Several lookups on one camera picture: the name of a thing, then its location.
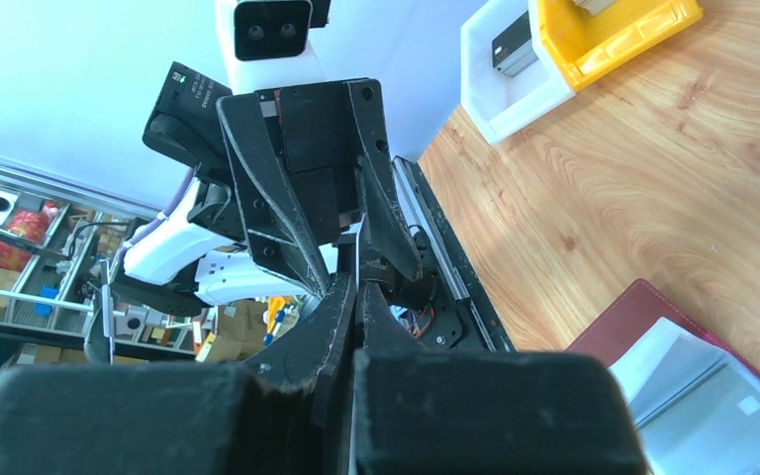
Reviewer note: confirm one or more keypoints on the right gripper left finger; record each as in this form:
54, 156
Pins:
284, 411

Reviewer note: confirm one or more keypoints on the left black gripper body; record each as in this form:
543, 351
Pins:
319, 132

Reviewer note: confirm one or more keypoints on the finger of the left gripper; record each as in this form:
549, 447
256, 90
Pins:
388, 232
277, 231

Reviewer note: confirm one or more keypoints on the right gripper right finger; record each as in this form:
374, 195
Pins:
421, 411

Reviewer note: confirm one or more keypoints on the red leather card holder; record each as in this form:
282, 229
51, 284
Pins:
695, 402

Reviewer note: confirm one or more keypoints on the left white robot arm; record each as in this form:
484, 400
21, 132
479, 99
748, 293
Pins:
193, 255

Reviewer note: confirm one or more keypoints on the black card in white bin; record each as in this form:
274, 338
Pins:
512, 49

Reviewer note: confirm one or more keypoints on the white plastic bin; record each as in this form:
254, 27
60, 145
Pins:
497, 104

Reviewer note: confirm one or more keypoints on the yellow plastic bin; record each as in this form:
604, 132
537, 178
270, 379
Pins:
586, 47

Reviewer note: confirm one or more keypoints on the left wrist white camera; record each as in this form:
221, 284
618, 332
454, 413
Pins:
266, 44

